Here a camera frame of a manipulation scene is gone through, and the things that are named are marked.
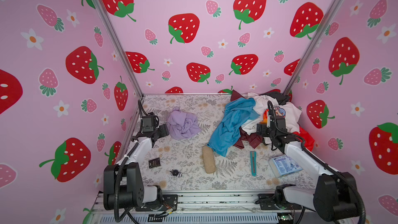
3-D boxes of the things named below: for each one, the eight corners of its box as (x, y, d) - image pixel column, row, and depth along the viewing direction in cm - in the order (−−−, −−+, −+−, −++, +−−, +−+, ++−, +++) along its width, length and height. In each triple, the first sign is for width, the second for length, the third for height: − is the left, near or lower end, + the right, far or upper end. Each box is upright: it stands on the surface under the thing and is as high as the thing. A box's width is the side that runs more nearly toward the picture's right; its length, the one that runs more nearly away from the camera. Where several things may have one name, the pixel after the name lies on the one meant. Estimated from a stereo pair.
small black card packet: (150, 169, 87) (148, 167, 85) (149, 162, 89) (148, 160, 87) (160, 165, 88) (160, 164, 86) (160, 159, 90) (159, 157, 89)
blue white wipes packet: (276, 179, 83) (281, 175, 78) (267, 162, 89) (270, 158, 84) (296, 172, 85) (302, 168, 80) (286, 156, 91) (291, 152, 86)
